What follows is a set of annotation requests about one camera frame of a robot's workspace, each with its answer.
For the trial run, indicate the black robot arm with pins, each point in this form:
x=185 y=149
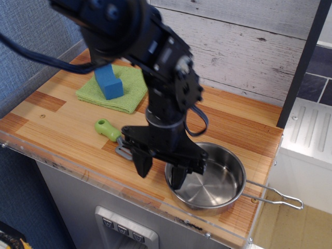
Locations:
x=134 y=30

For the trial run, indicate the stainless steel pan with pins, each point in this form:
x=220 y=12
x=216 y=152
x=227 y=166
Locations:
x=220 y=186

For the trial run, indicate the silver dispenser panel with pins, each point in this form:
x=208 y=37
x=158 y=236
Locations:
x=120 y=232

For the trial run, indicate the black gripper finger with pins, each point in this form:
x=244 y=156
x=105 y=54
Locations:
x=178 y=176
x=143 y=162

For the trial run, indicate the green handled grey spatula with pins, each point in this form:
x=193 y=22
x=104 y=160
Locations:
x=103 y=127

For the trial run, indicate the green folded cloth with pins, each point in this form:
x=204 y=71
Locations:
x=133 y=86

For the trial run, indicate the clear acrylic edge guard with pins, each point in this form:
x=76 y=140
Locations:
x=147 y=201

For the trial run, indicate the white ridged appliance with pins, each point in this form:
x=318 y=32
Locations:
x=302 y=166

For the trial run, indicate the black right post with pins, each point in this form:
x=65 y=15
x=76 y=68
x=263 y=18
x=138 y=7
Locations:
x=315 y=31

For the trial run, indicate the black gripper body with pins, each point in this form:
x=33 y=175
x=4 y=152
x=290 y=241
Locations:
x=169 y=145

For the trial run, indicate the yellow object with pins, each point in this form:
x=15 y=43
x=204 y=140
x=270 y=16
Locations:
x=9 y=241

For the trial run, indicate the blue wooden block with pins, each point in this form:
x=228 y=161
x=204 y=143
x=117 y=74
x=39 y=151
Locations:
x=110 y=85

